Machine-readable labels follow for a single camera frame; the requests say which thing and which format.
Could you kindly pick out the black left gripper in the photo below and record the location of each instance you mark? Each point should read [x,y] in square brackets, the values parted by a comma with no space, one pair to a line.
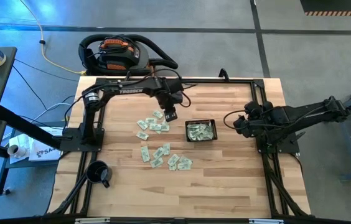
[169,93]

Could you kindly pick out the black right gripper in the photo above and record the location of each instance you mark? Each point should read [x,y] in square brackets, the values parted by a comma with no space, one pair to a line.
[256,126]

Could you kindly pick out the green white sweetener packet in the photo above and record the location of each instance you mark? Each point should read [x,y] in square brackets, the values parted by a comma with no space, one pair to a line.
[201,129]
[184,167]
[151,120]
[193,126]
[155,127]
[172,168]
[142,125]
[166,149]
[142,135]
[156,162]
[144,153]
[165,127]
[185,160]
[158,152]
[173,160]
[209,126]
[208,135]
[192,133]
[157,114]

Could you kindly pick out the black plastic slotted basket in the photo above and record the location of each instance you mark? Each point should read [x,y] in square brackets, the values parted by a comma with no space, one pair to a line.
[200,121]

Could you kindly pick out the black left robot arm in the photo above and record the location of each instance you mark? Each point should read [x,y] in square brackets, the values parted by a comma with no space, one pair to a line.
[110,88]

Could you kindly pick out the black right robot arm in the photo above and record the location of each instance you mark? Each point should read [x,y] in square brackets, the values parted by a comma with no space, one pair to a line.
[306,113]

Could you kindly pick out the black orange shop vacuum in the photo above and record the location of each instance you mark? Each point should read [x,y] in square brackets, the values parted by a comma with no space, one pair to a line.
[119,56]

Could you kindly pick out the black mug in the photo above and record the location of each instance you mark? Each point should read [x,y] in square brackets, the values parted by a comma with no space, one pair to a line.
[96,172]

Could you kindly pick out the black hazard-striped floor mat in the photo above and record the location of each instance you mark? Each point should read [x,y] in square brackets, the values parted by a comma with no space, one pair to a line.
[334,5]

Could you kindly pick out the white printed paper sheet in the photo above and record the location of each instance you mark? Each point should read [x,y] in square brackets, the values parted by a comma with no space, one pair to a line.
[43,154]

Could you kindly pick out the black desk support bar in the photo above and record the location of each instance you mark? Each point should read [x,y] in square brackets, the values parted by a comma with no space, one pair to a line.
[26,126]

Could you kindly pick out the white tape roll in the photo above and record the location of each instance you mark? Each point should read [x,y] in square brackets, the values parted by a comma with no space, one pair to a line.
[15,151]

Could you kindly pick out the black frame hook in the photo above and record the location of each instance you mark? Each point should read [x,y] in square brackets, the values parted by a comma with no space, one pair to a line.
[223,74]

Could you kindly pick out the silver frame bracket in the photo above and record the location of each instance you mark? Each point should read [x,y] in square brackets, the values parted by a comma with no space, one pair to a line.
[91,220]
[265,221]

